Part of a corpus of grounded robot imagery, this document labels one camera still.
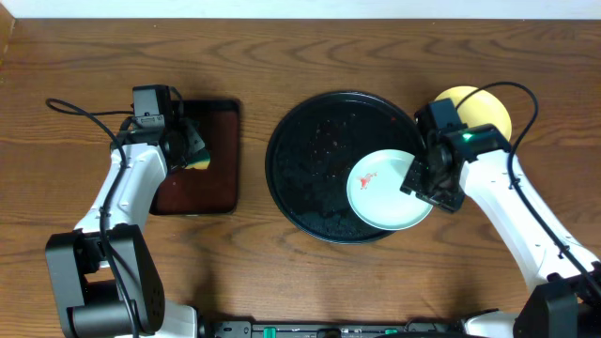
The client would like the right black cable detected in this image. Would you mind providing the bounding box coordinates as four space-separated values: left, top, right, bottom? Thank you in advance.
453 81 601 301

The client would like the yellow plate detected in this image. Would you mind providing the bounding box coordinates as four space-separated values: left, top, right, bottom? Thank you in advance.
436 85 513 141

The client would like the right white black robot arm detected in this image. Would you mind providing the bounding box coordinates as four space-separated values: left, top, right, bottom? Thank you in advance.
401 123 600 338

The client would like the black cable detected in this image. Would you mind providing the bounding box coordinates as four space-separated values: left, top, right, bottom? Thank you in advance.
453 81 601 301
44 86 187 338

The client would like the left black cable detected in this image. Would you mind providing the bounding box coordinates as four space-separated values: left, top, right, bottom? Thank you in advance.
44 86 187 338

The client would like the green yellow sponge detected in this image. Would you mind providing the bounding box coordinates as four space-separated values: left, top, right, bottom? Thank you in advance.
185 148 210 170

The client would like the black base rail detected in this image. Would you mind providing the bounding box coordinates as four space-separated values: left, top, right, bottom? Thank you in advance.
198 320 468 338

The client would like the light blue plate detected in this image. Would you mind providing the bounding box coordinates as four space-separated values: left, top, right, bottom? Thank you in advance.
347 149 433 231

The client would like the round black tray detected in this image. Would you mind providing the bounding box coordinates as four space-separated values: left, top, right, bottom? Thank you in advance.
265 91 424 244

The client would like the rectangular dark brown tray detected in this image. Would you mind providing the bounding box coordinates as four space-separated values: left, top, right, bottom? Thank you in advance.
150 100 240 216

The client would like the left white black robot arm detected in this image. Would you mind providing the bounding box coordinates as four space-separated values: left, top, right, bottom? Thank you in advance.
45 116 204 337

